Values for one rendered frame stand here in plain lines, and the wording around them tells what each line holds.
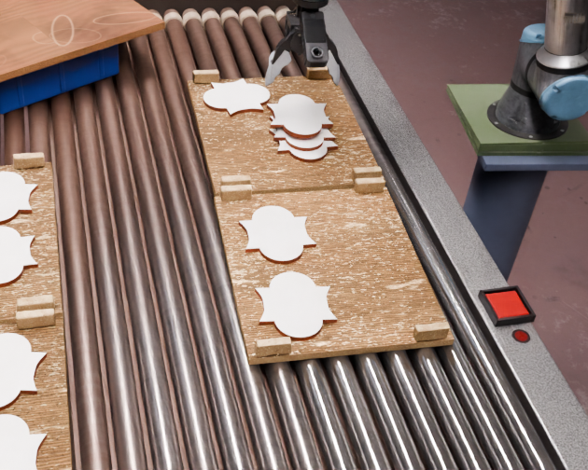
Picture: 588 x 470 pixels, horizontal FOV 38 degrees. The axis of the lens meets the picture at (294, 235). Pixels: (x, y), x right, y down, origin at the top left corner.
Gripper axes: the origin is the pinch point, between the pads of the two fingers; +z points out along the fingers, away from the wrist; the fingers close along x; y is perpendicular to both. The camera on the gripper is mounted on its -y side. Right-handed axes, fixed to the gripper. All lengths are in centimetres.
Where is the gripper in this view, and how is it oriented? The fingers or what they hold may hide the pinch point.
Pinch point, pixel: (301, 88)
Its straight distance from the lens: 181.4
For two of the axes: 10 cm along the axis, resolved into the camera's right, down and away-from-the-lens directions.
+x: -9.8, 0.4, -1.8
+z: -0.9, 7.4, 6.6
